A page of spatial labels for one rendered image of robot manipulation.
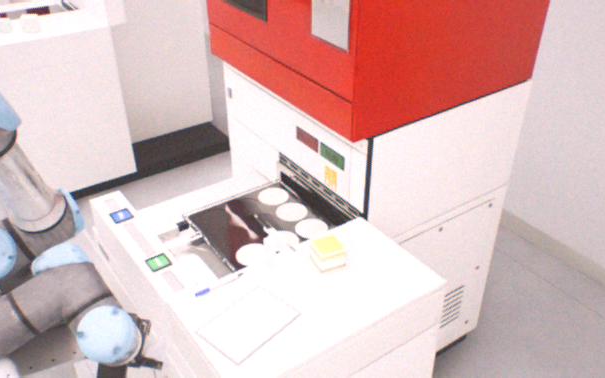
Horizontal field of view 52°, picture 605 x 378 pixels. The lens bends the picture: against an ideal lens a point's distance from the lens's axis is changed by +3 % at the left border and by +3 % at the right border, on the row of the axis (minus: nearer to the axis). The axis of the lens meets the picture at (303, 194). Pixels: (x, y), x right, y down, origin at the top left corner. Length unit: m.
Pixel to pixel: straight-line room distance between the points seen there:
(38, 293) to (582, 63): 2.51
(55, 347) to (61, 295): 0.77
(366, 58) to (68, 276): 0.91
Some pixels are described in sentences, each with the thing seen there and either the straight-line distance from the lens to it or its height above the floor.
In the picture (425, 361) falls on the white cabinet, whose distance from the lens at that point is 1.78.
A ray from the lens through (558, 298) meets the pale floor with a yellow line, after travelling 3.16.
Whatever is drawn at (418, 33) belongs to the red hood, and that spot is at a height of 1.48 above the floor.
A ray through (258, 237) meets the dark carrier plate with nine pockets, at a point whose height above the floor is 0.90.
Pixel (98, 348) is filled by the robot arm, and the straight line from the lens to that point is 0.92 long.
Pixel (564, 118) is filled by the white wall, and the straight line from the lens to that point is 3.11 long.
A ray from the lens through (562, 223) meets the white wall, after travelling 3.31.
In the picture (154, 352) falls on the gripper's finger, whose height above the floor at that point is 1.14.
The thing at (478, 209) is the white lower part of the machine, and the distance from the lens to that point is 2.25.
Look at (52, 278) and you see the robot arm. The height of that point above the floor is 1.42.
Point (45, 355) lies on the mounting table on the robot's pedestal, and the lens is 1.72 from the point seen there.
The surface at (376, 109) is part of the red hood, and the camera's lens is 1.64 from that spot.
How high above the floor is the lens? 2.02
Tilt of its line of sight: 34 degrees down
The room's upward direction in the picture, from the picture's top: straight up
